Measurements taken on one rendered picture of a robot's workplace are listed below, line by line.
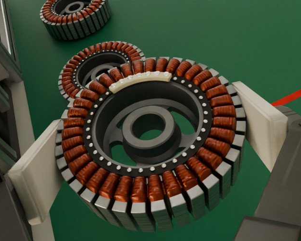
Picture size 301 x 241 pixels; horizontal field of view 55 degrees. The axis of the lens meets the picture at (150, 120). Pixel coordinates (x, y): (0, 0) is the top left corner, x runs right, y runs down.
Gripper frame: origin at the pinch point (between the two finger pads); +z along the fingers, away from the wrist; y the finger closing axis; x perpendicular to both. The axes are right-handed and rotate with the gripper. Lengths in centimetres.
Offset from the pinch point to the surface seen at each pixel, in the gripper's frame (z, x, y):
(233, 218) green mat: 4.5, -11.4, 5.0
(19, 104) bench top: 22.0, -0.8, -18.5
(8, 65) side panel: 24.3, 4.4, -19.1
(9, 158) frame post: 10.1, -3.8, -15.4
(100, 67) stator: 20.7, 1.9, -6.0
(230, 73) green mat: 19.1, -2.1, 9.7
